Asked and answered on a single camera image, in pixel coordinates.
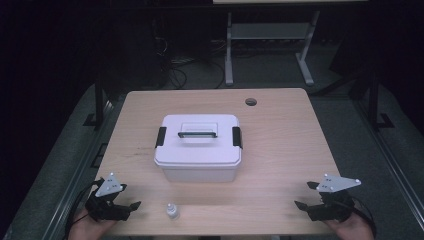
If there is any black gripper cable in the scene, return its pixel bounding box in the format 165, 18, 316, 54
63, 181, 101, 240
351, 195, 378, 238

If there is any person's right hand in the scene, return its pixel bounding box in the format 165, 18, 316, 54
323, 209, 376, 240

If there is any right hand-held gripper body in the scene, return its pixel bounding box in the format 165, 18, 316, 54
307, 173, 362, 222

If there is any white lidded storage box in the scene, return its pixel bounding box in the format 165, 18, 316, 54
153, 113, 244, 168

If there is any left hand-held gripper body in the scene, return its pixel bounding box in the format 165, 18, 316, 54
84, 172, 132, 223

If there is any grey metal stand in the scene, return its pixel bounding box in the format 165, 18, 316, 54
224, 10, 322, 87

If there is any bundle of floor cables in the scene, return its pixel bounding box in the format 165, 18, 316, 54
154, 34, 228, 90

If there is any aluminium frame rail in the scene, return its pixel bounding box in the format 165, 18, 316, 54
351, 98, 424, 233
39, 99, 116, 240

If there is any black frame post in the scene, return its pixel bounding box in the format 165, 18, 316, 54
83, 71, 107, 128
366, 71, 396, 130

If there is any small white dropper bottle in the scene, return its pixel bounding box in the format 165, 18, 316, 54
165, 202, 181, 221

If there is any white plastic storage box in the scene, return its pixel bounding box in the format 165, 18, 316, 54
162, 159, 240, 184

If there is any person's left hand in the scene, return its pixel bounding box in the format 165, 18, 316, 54
71, 209, 118, 240

